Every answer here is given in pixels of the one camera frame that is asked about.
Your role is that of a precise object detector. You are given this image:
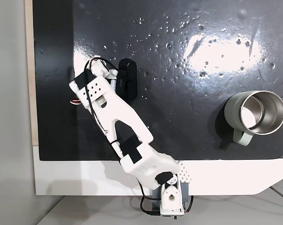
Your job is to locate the black table mat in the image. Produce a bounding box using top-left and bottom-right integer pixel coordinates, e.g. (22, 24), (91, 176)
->
(32, 0), (283, 162)

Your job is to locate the green steel mug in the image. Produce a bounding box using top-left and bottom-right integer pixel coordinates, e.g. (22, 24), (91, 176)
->
(223, 90), (283, 147)

